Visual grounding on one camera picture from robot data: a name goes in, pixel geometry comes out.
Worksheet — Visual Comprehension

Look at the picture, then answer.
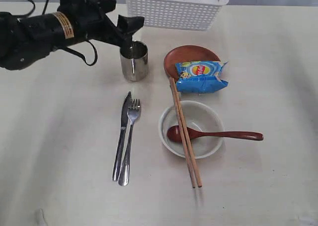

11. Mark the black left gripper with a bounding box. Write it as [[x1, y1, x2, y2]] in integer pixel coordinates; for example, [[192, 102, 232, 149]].
[[61, 0, 145, 52]]

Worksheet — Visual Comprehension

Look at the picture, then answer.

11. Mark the silver metal spoon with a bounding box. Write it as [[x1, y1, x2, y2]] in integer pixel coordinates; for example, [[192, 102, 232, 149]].
[[120, 41, 149, 81]]

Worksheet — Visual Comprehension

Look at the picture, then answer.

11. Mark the white perforated plastic basket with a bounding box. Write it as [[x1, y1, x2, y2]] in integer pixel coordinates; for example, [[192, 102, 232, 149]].
[[126, 0, 229, 31]]

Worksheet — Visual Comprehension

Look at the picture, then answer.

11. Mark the brown round wooden plate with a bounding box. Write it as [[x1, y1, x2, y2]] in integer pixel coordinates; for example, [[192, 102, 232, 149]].
[[163, 45, 220, 82]]

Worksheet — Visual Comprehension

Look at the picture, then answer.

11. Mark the silver fork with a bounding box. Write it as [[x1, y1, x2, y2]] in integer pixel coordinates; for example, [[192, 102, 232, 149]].
[[118, 99, 141, 186]]

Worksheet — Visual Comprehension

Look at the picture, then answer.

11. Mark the blue chips bag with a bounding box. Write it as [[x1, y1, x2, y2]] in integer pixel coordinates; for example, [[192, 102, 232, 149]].
[[175, 61, 228, 94]]

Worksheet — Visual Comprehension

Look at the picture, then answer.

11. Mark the grey-green ceramic bowl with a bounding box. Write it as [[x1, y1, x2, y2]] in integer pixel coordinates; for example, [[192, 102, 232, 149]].
[[159, 100, 225, 159]]

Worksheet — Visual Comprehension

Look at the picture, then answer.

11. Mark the brown wooden spoon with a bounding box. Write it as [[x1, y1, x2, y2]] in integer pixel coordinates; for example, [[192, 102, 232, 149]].
[[167, 125, 264, 142]]

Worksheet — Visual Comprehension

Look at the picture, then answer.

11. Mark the silver table knife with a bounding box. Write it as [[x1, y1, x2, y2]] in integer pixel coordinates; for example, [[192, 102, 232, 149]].
[[112, 91, 132, 181]]

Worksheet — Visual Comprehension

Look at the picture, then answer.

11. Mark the wooden chopstick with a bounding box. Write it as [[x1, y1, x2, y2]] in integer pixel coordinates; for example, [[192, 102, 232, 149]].
[[169, 77, 196, 188], [174, 84, 202, 188]]

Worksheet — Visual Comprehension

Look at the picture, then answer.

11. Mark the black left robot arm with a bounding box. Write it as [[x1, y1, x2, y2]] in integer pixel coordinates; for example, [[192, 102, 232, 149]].
[[0, 0, 145, 71]]

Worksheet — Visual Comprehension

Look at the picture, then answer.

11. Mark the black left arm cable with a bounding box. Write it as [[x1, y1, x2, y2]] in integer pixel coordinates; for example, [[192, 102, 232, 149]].
[[0, 0, 98, 67]]

